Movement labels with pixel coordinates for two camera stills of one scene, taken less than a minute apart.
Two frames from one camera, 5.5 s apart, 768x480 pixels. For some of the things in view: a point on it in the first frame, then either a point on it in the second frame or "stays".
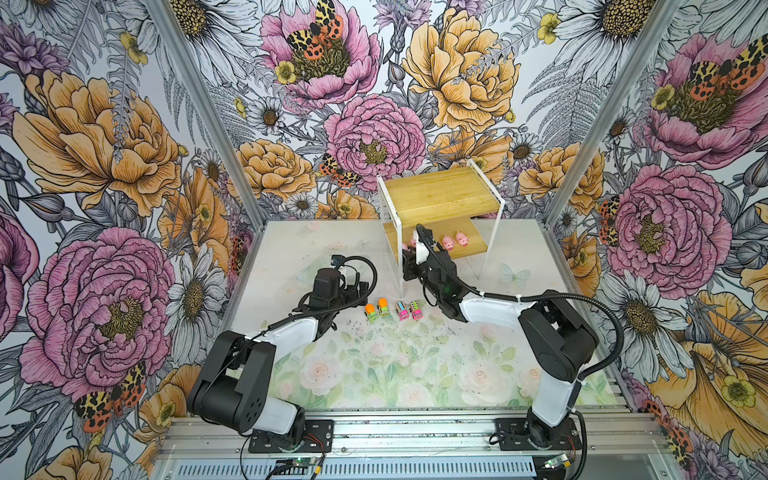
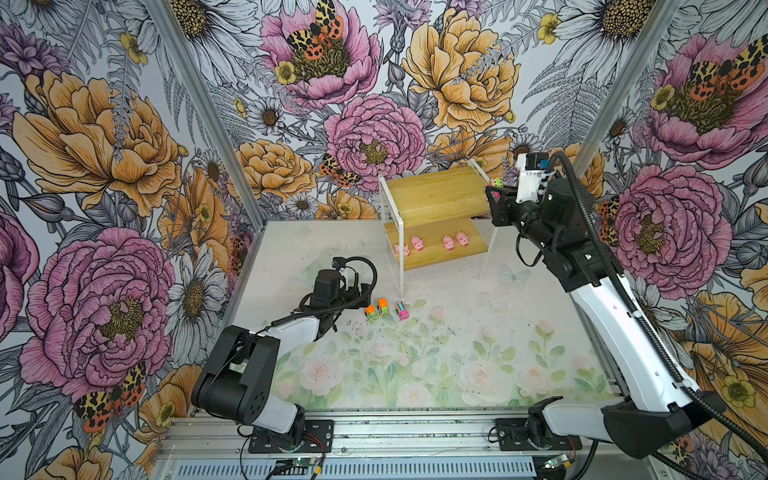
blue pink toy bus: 402,311 stays
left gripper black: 353,301 stays
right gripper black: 409,264 → 499,212
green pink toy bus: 417,313 → 496,194
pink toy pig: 462,239 stays
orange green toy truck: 370,312 stays
